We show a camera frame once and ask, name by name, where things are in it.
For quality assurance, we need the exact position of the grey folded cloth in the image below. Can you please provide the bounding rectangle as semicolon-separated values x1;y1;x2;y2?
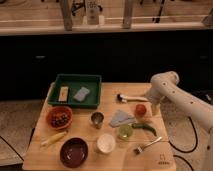
109;110;136;127

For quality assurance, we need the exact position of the red apple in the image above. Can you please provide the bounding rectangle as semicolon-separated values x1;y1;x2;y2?
135;104;147;117

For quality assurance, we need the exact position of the dark maroon bowl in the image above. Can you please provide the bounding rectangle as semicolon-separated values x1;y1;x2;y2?
60;137;88;168

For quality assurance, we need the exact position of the yellow corn cob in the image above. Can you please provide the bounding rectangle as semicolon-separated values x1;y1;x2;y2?
41;131;67;147

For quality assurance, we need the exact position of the small metal cup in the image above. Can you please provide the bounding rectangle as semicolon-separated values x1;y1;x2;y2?
91;112;104;129

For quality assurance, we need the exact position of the green chili pepper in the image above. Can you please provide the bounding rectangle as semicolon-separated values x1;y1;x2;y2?
131;123;157;136

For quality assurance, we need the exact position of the metal fork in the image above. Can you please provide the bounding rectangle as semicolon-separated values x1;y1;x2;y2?
134;137;162;155

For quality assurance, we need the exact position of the blue sponge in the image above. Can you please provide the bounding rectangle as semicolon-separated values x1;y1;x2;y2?
73;87;90;102

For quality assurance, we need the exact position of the white handled brush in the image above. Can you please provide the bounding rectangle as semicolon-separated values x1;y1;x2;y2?
117;94;148;103

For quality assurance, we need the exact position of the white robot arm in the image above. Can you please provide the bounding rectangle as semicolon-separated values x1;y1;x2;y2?
145;71;213;171

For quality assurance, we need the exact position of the wooden block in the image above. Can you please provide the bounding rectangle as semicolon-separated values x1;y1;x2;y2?
58;86;69;102

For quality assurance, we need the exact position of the white paper cup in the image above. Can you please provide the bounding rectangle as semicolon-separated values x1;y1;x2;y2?
96;133;116;154

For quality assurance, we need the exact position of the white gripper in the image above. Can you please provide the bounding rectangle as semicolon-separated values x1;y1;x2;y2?
143;86;165;117

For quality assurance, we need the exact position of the black cable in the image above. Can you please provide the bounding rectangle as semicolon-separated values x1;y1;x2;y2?
168;116;200;171

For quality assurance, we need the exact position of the green plastic cup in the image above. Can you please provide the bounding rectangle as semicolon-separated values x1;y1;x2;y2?
119;124;133;140

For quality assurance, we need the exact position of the green plastic tray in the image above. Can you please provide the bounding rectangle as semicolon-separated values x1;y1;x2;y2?
48;74;102;109

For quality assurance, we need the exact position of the orange bowl with grapes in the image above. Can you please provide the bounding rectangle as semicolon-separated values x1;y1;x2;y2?
46;106;73;130

